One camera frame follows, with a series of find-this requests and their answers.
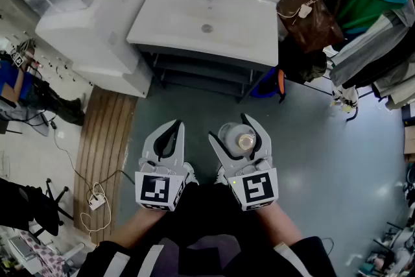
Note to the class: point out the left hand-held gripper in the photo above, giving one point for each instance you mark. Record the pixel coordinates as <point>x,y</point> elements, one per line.
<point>154,188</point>

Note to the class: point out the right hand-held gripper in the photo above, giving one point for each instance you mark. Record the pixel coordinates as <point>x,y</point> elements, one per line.
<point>256,188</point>

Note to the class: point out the clear plastic cup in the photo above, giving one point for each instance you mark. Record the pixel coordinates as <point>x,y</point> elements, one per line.
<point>238,139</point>

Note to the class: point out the person's right forearm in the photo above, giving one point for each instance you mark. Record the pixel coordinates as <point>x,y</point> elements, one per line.
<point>280,224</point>

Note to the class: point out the person's left forearm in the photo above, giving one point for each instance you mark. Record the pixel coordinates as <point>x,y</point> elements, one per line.
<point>142,225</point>

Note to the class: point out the white washbasin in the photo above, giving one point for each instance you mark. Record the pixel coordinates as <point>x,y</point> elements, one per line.
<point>168,9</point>

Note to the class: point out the person's right white shoe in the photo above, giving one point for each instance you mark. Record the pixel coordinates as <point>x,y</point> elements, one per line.
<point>221,175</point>

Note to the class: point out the person's white shoe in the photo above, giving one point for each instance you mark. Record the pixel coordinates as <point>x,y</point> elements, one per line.
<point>221,175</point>
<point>192,173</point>

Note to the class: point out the person's left white shoe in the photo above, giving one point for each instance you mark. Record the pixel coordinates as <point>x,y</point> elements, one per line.
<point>192,173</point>

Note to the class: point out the slatted wooden floor mat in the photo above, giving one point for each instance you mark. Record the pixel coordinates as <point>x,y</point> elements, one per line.
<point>103,139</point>

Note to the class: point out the blue bag with orange trim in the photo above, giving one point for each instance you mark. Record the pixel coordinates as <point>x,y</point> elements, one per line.
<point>267,86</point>

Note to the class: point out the black trousers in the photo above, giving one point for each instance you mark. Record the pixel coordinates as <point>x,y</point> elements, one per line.
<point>207,214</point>

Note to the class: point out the white power strip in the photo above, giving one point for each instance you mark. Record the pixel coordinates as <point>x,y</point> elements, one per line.
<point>96,202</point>

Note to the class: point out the dark hanging garment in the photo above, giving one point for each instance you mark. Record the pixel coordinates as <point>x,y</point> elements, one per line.
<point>301,65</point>

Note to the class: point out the white patterned cloth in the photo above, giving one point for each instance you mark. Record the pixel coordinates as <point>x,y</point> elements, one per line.
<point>345,97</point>

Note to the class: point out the black jacket with white stripes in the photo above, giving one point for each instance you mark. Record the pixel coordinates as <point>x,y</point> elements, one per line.
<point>97,259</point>

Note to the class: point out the brown leather bag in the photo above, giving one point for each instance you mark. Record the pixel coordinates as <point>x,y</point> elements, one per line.
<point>308,26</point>

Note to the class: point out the white bathtub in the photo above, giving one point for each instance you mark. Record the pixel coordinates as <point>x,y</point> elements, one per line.
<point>97,22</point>

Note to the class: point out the black office chair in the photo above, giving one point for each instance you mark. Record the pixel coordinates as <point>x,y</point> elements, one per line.
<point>22,207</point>

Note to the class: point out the grey garment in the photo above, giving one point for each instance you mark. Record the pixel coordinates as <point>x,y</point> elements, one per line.
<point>366,55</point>

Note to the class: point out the checkered cloth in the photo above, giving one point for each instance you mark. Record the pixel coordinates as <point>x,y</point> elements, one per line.
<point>42,253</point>

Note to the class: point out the cardboard box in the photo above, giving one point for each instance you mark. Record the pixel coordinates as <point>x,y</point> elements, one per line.
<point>410,142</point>

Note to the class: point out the dark vanity cabinet frame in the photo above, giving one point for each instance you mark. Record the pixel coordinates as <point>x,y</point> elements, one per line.
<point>201,74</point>

